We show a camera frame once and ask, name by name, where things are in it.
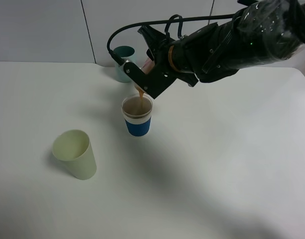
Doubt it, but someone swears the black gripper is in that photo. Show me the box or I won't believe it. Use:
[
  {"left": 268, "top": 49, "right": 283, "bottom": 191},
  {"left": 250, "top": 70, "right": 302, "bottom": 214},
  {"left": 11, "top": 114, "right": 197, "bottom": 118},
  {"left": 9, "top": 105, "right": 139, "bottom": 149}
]
[{"left": 138, "top": 25, "right": 177, "bottom": 80}]

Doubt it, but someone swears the clear plastic drink bottle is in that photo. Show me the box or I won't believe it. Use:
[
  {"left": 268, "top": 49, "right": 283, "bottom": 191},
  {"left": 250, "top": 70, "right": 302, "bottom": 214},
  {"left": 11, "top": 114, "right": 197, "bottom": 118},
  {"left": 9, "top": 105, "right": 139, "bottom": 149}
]
[{"left": 134, "top": 58, "right": 154, "bottom": 99}]

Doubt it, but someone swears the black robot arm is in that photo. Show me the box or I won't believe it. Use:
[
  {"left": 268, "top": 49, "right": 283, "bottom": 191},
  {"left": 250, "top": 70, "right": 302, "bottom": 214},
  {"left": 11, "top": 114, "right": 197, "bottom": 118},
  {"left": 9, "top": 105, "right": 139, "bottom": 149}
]
[{"left": 136, "top": 0, "right": 305, "bottom": 97}]

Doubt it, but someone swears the teal plastic cup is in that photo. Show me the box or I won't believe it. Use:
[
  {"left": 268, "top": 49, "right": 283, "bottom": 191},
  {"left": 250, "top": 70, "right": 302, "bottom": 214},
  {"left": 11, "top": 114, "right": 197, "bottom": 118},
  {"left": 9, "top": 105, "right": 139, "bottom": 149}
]
[{"left": 113, "top": 46, "right": 137, "bottom": 83}]

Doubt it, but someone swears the glass cup blue sleeve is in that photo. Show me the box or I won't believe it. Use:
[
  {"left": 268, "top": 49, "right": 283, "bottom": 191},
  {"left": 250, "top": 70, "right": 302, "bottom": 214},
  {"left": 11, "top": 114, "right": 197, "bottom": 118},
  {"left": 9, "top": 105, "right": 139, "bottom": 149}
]
[{"left": 121, "top": 94, "right": 153, "bottom": 137}]

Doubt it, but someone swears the light green plastic cup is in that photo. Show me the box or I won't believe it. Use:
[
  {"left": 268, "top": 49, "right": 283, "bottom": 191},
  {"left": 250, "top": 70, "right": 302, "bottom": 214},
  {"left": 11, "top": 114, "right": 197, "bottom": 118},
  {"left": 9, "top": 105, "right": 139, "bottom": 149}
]
[{"left": 52, "top": 129, "right": 97, "bottom": 180}]

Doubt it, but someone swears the black camera cable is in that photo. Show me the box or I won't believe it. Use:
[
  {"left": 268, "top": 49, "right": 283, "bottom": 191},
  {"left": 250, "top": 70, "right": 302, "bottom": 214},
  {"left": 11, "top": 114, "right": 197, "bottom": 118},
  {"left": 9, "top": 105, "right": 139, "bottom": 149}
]
[{"left": 107, "top": 13, "right": 234, "bottom": 66}]

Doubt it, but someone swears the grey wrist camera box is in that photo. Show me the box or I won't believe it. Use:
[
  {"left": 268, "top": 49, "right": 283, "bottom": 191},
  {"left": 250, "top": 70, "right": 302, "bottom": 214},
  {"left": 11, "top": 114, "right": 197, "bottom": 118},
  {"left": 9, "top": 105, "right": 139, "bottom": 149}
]
[{"left": 123, "top": 61, "right": 176, "bottom": 99}]

